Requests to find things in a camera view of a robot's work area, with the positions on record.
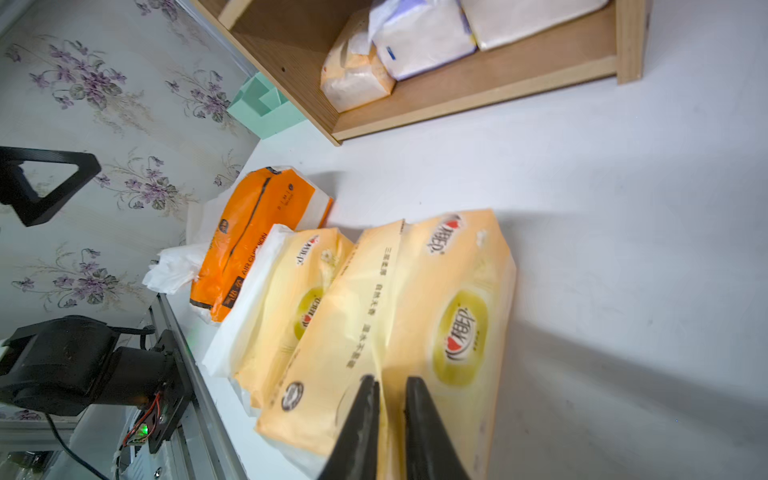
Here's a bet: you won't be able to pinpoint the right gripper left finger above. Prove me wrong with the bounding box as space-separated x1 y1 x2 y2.
318 375 380 480

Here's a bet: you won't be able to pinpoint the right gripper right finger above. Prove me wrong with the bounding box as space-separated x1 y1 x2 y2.
404 377 470 480

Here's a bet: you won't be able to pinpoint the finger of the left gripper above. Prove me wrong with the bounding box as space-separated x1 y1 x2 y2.
1 146 102 227

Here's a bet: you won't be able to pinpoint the orange tissue pack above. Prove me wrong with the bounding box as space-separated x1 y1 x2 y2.
143 167 334 323

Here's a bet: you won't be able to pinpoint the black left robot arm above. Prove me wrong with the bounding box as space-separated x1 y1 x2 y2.
1 146 194 453

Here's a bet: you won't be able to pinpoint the wooden three-tier shelf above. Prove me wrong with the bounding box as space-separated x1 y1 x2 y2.
193 0 652 145

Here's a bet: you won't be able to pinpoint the yellow tissue pack bottom shelf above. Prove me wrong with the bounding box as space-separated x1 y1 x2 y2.
320 9 396 113

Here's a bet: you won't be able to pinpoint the white-blue tissue pack bottom shelf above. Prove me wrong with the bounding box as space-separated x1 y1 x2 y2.
368 0 477 81

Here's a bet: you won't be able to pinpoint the white tissue pack bottom shelf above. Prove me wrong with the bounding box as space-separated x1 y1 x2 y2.
460 0 608 51

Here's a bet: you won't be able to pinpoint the green desk file organizer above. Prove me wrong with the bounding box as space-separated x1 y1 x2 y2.
227 73 306 140

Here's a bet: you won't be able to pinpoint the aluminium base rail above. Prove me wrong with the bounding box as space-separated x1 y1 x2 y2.
114 294 247 479

